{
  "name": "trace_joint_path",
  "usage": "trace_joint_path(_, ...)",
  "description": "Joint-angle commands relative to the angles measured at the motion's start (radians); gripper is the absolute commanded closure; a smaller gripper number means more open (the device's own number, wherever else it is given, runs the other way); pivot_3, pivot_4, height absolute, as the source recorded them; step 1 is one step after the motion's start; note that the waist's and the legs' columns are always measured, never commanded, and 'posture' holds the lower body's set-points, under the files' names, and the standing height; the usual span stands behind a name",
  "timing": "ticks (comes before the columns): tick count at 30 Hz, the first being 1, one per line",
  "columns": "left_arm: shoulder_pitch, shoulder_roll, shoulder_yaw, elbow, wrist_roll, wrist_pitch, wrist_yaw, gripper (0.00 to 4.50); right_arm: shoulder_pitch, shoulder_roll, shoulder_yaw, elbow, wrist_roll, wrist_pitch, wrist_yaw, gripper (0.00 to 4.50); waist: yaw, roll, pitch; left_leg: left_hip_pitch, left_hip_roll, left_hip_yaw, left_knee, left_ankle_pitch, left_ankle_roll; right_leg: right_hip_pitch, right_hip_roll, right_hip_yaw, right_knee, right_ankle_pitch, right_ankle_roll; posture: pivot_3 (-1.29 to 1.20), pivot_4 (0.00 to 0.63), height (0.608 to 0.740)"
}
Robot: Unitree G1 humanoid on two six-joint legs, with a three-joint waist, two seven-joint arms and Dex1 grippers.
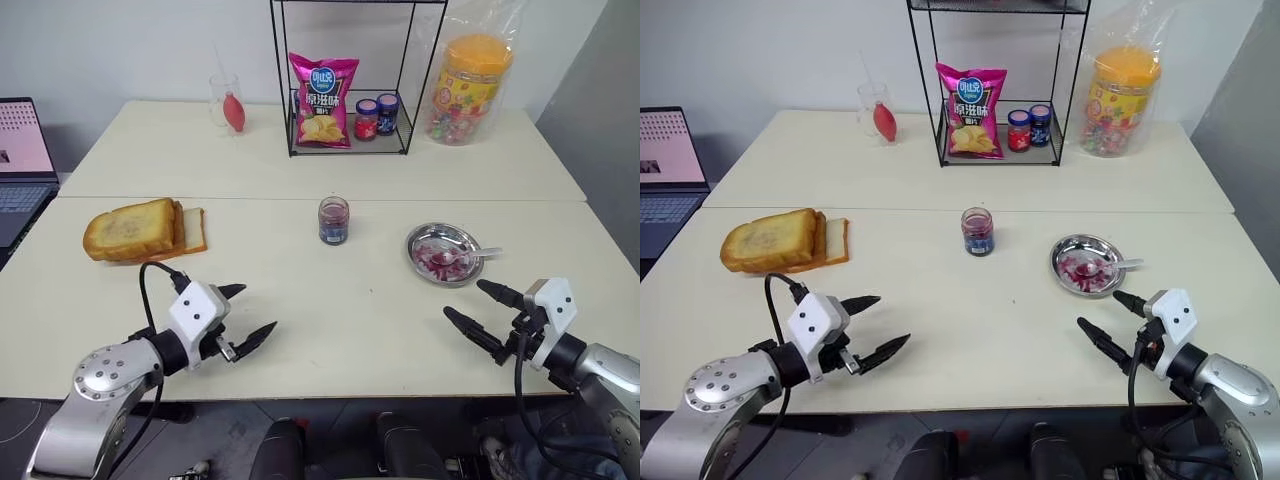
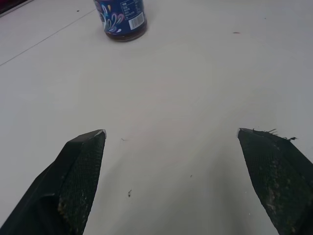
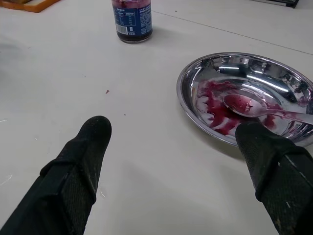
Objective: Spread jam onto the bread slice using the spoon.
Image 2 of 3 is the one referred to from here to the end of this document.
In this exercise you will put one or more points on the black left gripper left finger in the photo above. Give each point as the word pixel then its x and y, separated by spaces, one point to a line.
pixel 49 191

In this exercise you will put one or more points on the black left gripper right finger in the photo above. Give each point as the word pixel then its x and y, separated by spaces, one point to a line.
pixel 281 181

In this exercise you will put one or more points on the open blue-label jam jar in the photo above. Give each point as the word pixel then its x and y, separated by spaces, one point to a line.
pixel 122 19

